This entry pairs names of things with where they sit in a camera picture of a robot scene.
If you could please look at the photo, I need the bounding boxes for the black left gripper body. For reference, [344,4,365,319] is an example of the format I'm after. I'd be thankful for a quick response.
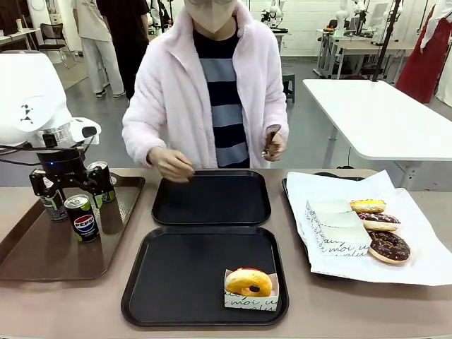
[36,148,88,183]

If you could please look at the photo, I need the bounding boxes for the black Pepsi can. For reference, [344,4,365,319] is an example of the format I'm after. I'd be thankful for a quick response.
[86,160,118,204]
[64,194,101,244]
[39,190,69,223]

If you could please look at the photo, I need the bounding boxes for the dark metal tongs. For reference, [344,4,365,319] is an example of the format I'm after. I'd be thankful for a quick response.
[261,124,284,157]

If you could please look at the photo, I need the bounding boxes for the yellow frosted donut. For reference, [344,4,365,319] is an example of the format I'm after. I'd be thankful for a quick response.
[349,198,388,215]

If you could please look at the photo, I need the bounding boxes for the chocolate sprinkle donut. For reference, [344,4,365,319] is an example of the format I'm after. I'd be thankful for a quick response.
[367,229,412,266]

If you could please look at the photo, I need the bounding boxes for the person's left forearm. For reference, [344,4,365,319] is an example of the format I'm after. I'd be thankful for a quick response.
[261,102,290,142]

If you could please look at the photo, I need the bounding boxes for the person's right forearm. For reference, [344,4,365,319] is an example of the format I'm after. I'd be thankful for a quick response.
[121,105,167,167]

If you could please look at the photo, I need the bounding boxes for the person's right hand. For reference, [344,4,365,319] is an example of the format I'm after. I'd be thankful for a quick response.
[147,146,196,184]

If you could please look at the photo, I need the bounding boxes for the person's left hand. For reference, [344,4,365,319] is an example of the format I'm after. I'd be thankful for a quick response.
[261,130,289,162]

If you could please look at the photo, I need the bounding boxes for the brown plastic tray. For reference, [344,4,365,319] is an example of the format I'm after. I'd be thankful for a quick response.
[0,172,147,283]

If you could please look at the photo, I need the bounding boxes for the black plastic tray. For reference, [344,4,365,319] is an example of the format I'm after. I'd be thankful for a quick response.
[121,225,291,328]
[151,169,272,227]
[281,171,367,280]

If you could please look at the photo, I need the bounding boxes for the person in pink fleece jacket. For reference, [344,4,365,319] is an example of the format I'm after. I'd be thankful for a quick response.
[121,0,290,171]

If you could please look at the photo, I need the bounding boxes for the bystander in white trousers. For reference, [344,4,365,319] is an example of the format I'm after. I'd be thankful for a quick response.
[71,0,126,99]

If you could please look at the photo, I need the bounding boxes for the black office chair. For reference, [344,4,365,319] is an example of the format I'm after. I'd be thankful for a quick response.
[37,22,78,69]

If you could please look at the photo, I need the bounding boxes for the bystander in black clothes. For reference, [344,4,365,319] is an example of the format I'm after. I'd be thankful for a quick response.
[97,0,151,102]

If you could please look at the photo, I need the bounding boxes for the golden glazed donut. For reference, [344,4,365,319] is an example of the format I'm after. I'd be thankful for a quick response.
[225,267,274,297]

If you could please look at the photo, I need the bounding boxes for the yellow donut in paper box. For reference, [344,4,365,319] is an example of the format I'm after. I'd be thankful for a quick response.
[223,268,280,313]

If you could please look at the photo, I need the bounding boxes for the beige face mask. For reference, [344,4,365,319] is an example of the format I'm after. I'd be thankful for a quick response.
[184,0,238,35]

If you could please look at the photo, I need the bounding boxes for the black stool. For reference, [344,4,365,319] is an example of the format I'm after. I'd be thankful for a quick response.
[282,70,297,104]

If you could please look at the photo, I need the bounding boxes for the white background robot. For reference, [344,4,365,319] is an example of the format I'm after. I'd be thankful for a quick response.
[260,0,285,28]

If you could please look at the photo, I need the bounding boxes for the white table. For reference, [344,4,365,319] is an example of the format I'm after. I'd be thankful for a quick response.
[302,78,452,177]

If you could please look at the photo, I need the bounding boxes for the grey background work table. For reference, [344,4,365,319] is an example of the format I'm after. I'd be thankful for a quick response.
[316,28,416,81]

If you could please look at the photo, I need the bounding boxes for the black pole stand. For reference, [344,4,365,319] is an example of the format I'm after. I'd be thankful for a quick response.
[369,0,404,83]

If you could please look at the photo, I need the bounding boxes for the white paper sheet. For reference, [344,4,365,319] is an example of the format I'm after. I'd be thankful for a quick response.
[285,169,452,287]

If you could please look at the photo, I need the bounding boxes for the red dress on mannequin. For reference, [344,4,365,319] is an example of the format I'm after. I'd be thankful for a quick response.
[394,0,452,105]

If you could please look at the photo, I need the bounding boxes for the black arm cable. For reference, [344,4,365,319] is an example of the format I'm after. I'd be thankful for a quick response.
[0,143,96,167]

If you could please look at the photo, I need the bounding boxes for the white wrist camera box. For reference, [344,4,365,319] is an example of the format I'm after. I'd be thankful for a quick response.
[68,119,102,145]

